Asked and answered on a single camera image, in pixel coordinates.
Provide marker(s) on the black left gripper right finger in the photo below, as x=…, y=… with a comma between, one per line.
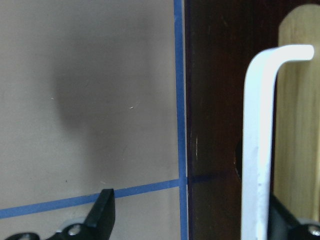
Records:
x=283, y=225

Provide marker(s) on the wooden drawer with white handle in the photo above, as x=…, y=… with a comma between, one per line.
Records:
x=233, y=55

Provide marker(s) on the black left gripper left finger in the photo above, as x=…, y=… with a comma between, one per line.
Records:
x=97, y=225

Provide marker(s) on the brown paper table cover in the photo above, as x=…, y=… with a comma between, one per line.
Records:
x=92, y=97

